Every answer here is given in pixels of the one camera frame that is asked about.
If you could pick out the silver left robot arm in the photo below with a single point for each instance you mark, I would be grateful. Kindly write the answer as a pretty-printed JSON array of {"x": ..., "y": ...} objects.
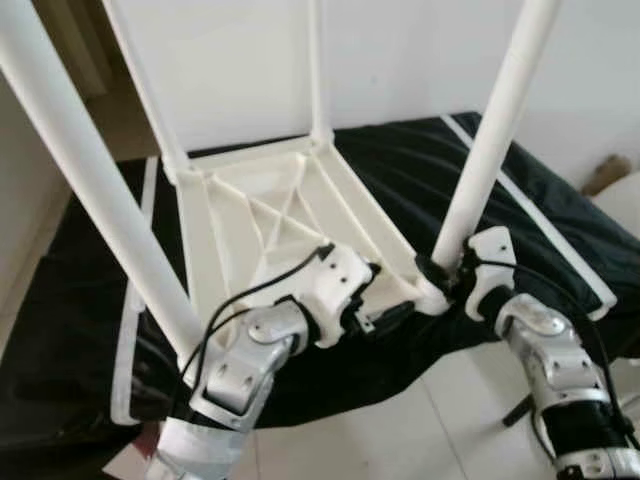
[{"x": 240, "y": 380}]

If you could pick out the brown object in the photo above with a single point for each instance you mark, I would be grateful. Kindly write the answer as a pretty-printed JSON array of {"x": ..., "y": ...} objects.
[{"x": 608, "y": 175}]

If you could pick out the white rounded plastic appliance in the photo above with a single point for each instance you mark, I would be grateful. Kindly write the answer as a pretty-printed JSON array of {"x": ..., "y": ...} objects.
[{"x": 622, "y": 200}]

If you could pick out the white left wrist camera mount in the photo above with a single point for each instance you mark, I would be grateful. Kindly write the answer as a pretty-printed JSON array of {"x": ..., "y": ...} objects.
[{"x": 335, "y": 290}]

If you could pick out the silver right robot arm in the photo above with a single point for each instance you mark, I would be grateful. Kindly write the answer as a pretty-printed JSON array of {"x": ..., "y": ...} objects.
[{"x": 545, "y": 345}]

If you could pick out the white plastic table leg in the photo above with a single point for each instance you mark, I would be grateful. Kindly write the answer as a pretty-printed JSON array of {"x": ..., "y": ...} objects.
[
  {"x": 102, "y": 170},
  {"x": 147, "y": 90},
  {"x": 318, "y": 70},
  {"x": 502, "y": 120}
]

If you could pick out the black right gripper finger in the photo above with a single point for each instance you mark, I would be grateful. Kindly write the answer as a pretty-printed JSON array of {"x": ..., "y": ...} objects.
[{"x": 430, "y": 273}]

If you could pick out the black metal table leg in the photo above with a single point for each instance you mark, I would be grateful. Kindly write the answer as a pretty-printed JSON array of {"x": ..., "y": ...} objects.
[{"x": 520, "y": 410}]

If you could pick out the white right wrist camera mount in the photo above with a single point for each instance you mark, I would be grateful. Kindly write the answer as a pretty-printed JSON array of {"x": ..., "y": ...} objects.
[{"x": 495, "y": 245}]

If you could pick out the black table cloth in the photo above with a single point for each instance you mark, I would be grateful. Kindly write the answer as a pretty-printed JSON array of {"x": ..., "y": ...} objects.
[{"x": 400, "y": 170}]

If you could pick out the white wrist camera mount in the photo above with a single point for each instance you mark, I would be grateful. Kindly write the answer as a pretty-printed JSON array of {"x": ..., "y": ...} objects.
[
  {"x": 495, "y": 245},
  {"x": 335, "y": 290}
]

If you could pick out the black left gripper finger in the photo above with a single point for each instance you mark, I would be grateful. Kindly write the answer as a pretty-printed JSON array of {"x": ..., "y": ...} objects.
[
  {"x": 371, "y": 274},
  {"x": 392, "y": 317}
]

